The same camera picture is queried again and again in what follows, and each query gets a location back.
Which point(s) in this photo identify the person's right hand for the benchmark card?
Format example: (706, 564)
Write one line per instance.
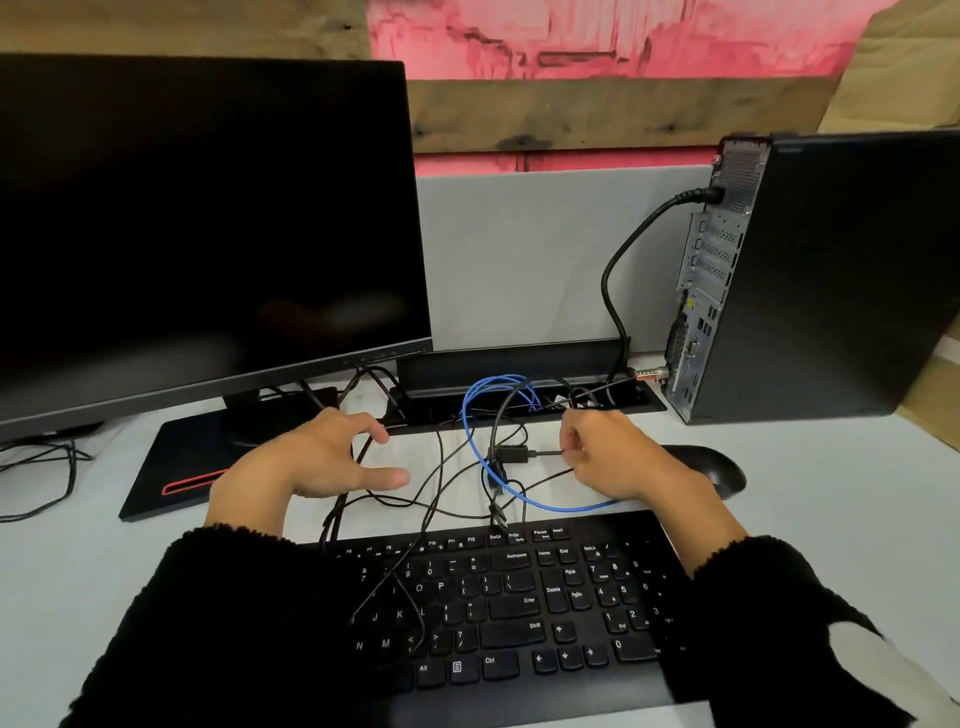
(622, 457)

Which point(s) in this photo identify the person's left hand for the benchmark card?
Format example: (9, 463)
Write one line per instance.
(307, 465)

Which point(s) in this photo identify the black desktop tower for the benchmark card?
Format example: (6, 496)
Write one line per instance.
(840, 277)

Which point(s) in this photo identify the person's left forearm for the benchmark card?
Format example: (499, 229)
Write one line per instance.
(225, 637)

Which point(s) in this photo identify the person's right forearm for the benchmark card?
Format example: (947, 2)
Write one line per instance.
(765, 637)

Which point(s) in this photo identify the black mouse with red wheel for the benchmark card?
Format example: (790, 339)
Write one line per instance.
(720, 472)

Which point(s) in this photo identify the white desk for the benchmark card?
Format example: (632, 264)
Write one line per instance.
(825, 525)

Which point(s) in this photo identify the black computer monitor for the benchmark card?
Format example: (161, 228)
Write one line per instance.
(187, 225)

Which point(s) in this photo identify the black keyboard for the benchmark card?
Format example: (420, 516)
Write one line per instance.
(525, 600)

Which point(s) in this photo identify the narrow brown cardboard panel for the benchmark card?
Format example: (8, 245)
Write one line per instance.
(934, 405)

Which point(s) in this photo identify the long weathered wooden plank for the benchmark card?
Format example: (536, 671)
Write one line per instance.
(600, 112)

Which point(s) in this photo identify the plain brown cardboard sheet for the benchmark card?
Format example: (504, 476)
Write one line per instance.
(900, 90)

